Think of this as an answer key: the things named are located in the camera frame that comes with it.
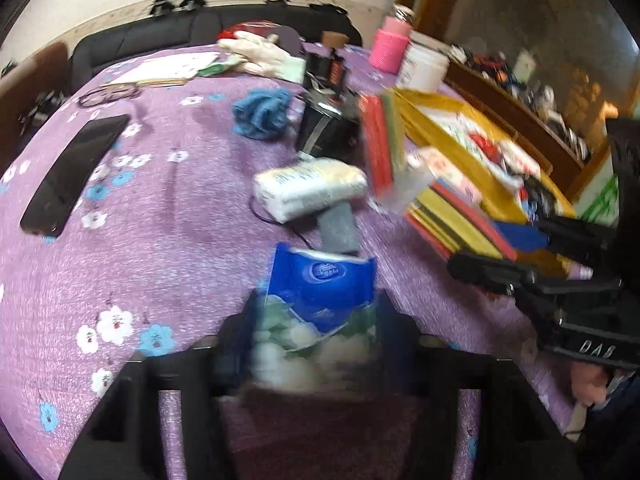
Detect white plastic jar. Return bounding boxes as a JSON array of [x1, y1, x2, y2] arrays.
[[397, 35, 450, 94]]

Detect white cream soft pack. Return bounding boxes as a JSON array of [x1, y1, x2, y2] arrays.
[[252, 157, 369, 224]]

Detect yellow box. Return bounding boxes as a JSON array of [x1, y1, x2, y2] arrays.
[[392, 87, 596, 281]]

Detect pink knit sleeved bottle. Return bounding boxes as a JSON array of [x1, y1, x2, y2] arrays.
[[370, 4, 416, 72]]

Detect person's right forearm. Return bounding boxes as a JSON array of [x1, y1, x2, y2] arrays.
[[580, 372, 640, 480]]

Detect green white bag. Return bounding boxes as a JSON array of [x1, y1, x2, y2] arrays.
[[577, 175, 622, 222]]

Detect person's right hand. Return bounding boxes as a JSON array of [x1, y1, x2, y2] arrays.
[[570, 362, 619, 408]]

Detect black tool bundle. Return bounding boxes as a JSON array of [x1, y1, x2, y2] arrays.
[[20, 91, 67, 124]]

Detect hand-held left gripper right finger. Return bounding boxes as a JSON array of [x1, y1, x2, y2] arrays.
[[379, 292, 586, 480]]

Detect white paper booklet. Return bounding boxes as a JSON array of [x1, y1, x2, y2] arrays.
[[102, 52, 221, 87]]

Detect dark framed eyeglasses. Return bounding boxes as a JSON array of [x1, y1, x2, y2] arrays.
[[77, 85, 144, 109]]

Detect black bottle with cork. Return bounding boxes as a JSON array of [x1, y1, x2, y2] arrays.
[[304, 52, 347, 92]]

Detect wooden sideboard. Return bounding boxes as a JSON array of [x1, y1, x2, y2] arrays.
[[442, 45, 621, 202]]

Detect thin black cable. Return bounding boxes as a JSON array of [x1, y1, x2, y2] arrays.
[[250, 195, 326, 252]]

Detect multicoloured cloth pack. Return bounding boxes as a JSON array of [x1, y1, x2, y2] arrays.
[[358, 91, 409, 200], [404, 180, 523, 264]]

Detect red plastic bag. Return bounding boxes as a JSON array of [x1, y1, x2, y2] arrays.
[[217, 21, 281, 41]]

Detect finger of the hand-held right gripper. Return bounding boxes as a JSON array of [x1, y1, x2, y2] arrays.
[[492, 215, 620, 262], [446, 251, 623, 298]]

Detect blue knit cloth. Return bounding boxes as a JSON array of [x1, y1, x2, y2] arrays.
[[231, 87, 294, 142]]

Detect dark round pad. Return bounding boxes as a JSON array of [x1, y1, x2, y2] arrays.
[[270, 25, 304, 56]]

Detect red white packet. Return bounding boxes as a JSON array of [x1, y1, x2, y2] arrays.
[[465, 129, 508, 163]]

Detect black power adapter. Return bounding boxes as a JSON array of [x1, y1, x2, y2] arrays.
[[319, 199, 361, 254]]

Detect black cylindrical motor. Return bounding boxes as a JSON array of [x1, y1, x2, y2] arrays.
[[296, 91, 362, 162]]

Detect purple floral tablecloth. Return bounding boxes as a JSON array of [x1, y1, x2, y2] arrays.
[[0, 42, 601, 480]]

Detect brown chair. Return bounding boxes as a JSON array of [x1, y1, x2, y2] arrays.
[[0, 42, 71, 121]]

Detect black sofa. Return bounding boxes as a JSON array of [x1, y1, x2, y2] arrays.
[[67, 2, 363, 96]]

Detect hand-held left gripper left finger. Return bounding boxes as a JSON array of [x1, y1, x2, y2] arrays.
[[60, 305, 252, 480]]

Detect blue white soft pack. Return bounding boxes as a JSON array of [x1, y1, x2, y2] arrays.
[[247, 242, 379, 402]]

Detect black smartphone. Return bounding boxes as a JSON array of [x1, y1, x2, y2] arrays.
[[20, 114, 131, 238]]

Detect pale pink white packet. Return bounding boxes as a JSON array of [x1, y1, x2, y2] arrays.
[[372, 147, 442, 216]]

